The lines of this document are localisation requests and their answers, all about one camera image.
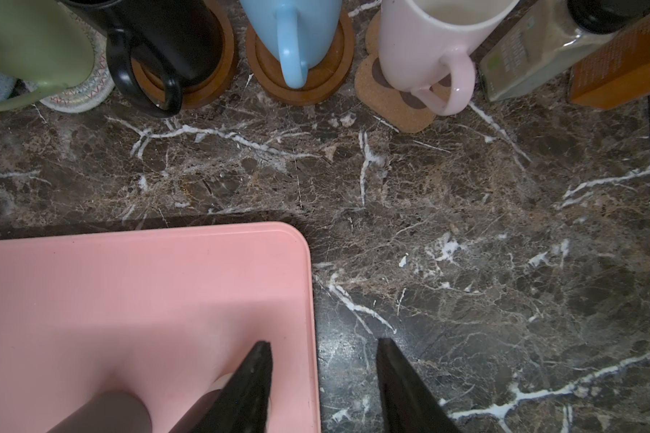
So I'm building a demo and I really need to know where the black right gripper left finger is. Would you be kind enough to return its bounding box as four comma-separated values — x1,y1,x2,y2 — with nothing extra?
189,341,273,432

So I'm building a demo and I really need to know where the pink white mug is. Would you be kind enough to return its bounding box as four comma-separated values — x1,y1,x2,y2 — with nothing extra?
378,0,518,117

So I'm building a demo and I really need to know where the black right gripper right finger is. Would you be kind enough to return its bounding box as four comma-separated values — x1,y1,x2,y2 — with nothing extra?
376,338,460,433

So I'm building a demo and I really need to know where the orange bottle black cap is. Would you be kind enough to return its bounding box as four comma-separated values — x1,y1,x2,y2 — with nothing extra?
569,14,650,110

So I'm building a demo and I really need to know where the light blue mug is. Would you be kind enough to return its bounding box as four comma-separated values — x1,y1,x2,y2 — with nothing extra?
240,0,342,89

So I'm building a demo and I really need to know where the pink tray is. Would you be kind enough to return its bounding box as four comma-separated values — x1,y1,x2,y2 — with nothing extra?
0,222,321,432

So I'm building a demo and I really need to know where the brown paw shaped coaster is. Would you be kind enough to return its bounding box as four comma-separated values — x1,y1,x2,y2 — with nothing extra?
355,13,436,134

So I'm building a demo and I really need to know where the round brown wooden coaster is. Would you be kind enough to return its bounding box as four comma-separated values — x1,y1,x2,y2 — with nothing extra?
246,9,356,106

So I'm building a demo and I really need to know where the multicolour stitched white coaster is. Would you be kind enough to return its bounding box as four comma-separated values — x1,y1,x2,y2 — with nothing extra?
23,1,115,114

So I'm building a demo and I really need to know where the green white mug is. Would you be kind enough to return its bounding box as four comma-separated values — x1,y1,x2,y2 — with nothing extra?
0,1,95,112

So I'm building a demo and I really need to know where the clear bottle black cap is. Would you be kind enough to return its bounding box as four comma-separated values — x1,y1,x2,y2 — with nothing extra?
480,0,650,102

